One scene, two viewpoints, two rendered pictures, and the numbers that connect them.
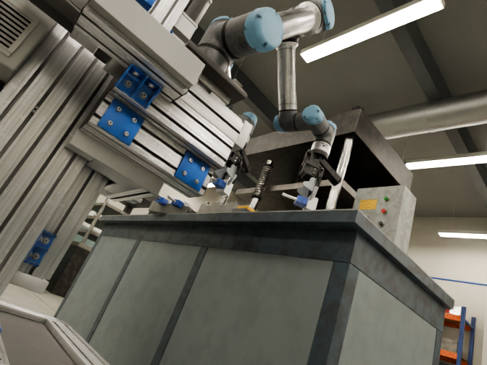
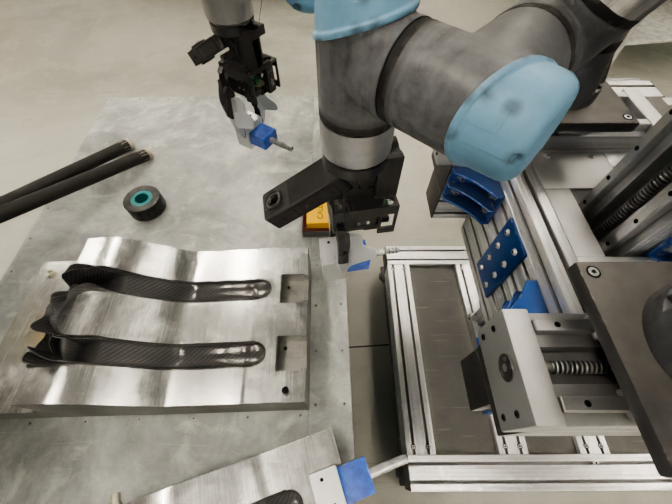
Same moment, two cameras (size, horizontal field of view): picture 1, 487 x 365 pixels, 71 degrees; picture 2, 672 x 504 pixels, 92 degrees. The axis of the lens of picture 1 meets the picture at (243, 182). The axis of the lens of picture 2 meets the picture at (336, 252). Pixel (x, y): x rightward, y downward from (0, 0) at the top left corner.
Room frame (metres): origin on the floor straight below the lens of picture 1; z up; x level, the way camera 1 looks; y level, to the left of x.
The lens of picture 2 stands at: (1.58, 0.22, 1.38)
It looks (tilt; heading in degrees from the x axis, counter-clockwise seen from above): 57 degrees down; 213
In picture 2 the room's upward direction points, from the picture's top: straight up
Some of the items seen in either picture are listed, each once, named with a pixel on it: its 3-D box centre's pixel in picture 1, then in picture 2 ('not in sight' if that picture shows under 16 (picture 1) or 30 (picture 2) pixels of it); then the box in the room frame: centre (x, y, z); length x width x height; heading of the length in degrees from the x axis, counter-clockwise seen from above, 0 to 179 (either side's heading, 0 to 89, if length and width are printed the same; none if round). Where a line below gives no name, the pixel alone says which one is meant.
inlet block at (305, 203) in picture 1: (298, 200); (267, 138); (1.17, -0.22, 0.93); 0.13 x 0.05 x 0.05; 91
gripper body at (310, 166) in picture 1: (313, 166); (244, 58); (1.18, -0.23, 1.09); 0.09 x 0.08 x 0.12; 91
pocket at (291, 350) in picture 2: not in sight; (292, 355); (1.50, 0.09, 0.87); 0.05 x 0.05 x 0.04; 35
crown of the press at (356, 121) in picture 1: (309, 180); not in sight; (2.57, -0.52, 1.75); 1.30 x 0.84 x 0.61; 35
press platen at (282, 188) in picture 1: (306, 208); not in sight; (2.61, -0.57, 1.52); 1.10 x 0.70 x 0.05; 35
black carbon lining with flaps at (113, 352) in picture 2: not in sight; (150, 317); (1.58, -0.11, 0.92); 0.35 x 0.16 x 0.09; 125
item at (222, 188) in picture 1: (217, 182); (360, 254); (1.32, 0.10, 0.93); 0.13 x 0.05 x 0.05; 132
